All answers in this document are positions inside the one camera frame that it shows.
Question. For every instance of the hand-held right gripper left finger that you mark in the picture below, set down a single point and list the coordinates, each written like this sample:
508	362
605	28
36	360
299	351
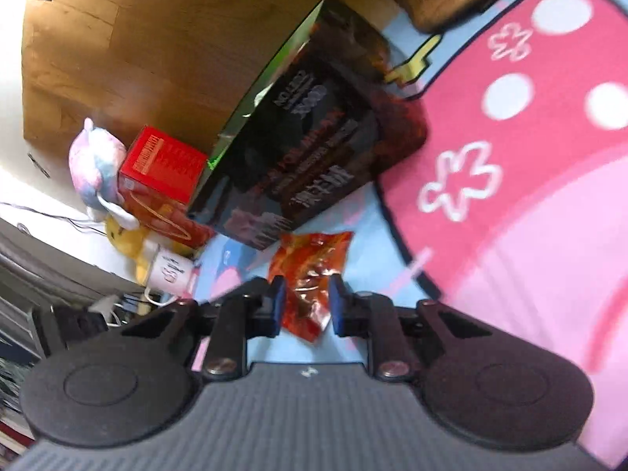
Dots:
278	304

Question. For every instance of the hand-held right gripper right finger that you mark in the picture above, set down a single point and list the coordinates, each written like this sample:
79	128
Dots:
336	304

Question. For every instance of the orange-red snack packet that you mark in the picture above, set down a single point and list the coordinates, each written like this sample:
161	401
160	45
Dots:
309	265

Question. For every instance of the black cardboard box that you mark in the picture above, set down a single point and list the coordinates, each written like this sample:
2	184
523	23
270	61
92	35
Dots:
304	157

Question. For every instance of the white cup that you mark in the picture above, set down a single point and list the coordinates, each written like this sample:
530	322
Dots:
169	270

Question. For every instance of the yellow duck plush toy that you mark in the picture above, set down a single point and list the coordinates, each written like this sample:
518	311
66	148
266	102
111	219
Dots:
130	245

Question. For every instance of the white power adapter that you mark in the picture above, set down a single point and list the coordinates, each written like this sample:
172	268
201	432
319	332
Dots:
105	306

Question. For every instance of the red cardboard box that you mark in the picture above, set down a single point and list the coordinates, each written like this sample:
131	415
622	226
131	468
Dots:
157	162

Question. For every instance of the printed blanket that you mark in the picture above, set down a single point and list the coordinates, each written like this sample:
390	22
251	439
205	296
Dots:
515	230

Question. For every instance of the dark box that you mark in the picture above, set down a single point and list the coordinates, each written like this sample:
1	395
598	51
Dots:
68	326

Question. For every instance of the grey cabinet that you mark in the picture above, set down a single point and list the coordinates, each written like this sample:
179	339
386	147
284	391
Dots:
49	265

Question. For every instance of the pink and blue plush toy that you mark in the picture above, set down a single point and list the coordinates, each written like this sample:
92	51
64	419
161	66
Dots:
93	162

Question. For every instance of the wooden headboard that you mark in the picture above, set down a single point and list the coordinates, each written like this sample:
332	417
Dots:
147	49

